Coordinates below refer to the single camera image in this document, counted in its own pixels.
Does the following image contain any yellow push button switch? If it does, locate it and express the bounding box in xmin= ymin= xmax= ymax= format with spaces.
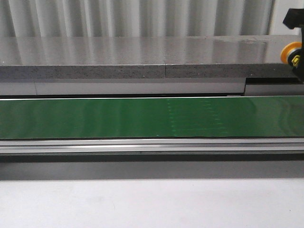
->
xmin=280 ymin=42 xmax=302 ymax=67

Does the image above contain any aluminium conveyor front rail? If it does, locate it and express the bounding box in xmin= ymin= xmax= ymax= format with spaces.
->
xmin=0 ymin=137 xmax=304 ymax=155

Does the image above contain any white corrugated curtain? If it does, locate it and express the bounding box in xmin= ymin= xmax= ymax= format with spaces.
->
xmin=0 ymin=0 xmax=274 ymax=37

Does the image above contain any white panel under slab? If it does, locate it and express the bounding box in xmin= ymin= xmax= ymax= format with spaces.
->
xmin=0 ymin=78 xmax=304 ymax=96

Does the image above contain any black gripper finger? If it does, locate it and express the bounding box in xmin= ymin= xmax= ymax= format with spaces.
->
xmin=283 ymin=9 xmax=304 ymax=82

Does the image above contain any green conveyor belt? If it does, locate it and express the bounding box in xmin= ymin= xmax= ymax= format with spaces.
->
xmin=0 ymin=96 xmax=304 ymax=140

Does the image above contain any grey stone slab shelf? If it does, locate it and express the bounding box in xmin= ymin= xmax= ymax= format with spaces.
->
xmin=0 ymin=35 xmax=300 ymax=80

